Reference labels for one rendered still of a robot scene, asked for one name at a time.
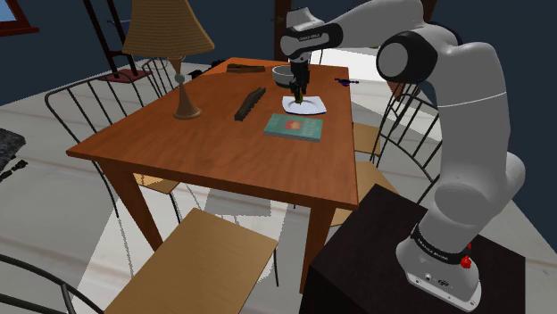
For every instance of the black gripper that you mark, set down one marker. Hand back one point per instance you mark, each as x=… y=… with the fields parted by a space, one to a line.
x=300 y=74

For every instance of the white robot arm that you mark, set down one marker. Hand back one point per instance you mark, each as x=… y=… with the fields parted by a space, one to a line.
x=470 y=130

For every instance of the grey white bowl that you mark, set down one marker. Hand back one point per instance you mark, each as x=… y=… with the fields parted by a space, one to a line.
x=280 y=77

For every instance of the white square plate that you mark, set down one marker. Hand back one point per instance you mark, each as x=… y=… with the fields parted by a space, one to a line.
x=314 y=106

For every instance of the small purple thing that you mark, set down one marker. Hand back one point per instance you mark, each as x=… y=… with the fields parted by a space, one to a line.
x=344 y=81

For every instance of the brown door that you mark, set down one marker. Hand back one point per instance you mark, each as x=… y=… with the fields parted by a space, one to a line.
x=280 y=30

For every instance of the teal book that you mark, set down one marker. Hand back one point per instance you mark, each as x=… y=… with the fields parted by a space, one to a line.
x=296 y=127

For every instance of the flat dark brown slab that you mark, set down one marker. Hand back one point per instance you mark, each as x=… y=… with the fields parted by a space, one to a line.
x=244 y=68

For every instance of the long dark brown bar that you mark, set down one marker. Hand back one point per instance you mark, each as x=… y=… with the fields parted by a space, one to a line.
x=249 y=104

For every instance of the brown wooden table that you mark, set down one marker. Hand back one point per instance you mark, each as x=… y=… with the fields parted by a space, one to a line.
x=209 y=148

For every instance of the table lamp with tan shade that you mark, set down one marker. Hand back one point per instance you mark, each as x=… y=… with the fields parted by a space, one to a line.
x=167 y=30

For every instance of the dark ladder on red base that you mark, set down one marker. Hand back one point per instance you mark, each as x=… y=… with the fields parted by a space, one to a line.
x=126 y=75

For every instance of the dark robot stand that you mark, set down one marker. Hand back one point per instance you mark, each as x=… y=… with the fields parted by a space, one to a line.
x=370 y=261

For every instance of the dark grey rug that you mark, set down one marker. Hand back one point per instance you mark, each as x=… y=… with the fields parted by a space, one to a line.
x=8 y=145

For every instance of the window with red frame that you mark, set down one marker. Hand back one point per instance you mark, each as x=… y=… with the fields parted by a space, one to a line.
x=11 y=17

